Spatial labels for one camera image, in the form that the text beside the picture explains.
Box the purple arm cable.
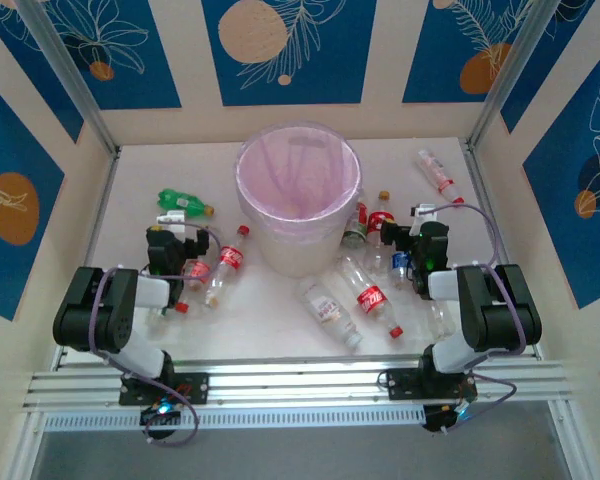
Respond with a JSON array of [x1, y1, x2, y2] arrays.
[[88, 222, 225, 447], [377, 202, 529, 435]]

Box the yellow-capped cola bottle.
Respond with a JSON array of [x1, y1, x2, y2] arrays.
[[367, 190, 396, 274]]

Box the bottle with green red label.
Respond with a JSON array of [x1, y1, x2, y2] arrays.
[[340, 199, 370, 250]]

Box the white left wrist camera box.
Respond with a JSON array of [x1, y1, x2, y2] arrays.
[[155, 209, 187, 229]]

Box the clear unlabelled plastic bottle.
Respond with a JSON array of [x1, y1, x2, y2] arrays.
[[422, 299, 456, 341]]

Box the clear bottle blue label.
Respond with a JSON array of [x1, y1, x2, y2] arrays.
[[390, 249, 414, 291]]

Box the red-capped cola bottle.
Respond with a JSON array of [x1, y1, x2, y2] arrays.
[[203, 224, 251, 309], [174, 227, 222, 314], [337, 254, 406, 340]]

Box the white slotted cable duct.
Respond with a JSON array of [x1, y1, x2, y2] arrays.
[[42, 407, 429, 432]]

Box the aluminium table side rail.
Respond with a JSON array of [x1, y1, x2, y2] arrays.
[[459, 139, 544, 359], [52, 149, 122, 374]]

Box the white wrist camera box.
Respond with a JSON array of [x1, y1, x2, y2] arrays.
[[410, 203, 440, 224], [155, 209, 187, 229]]

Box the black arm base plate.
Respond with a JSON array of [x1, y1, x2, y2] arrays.
[[118, 372, 210, 406], [385, 367, 477, 401]]

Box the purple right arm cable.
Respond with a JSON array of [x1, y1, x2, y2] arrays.
[[377, 202, 529, 435]]

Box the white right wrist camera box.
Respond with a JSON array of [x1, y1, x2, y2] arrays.
[[410, 203, 440, 224]]

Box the aluminium frame post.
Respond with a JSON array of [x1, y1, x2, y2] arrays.
[[17, 0, 121, 156], [467, 0, 564, 151]]

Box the pink bin liner bag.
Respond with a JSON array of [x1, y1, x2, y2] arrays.
[[234, 124, 364, 236]]

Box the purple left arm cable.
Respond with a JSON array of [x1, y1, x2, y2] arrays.
[[88, 222, 225, 447]]

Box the slim clear bottle red cap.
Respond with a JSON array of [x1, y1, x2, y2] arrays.
[[417, 148, 465, 205]]

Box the black controller board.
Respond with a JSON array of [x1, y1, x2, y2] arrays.
[[422, 403, 476, 434], [139, 402, 182, 427]]

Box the clear bottle white red label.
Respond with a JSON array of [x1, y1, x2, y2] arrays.
[[295, 279, 365, 349]]

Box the white plastic bin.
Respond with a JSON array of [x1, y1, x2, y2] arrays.
[[234, 124, 364, 279]]

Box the green plastic bottle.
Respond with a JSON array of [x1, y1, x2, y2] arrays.
[[157, 188, 216, 220]]

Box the aluminium mounting rail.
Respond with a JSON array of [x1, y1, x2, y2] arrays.
[[22, 357, 574, 409]]

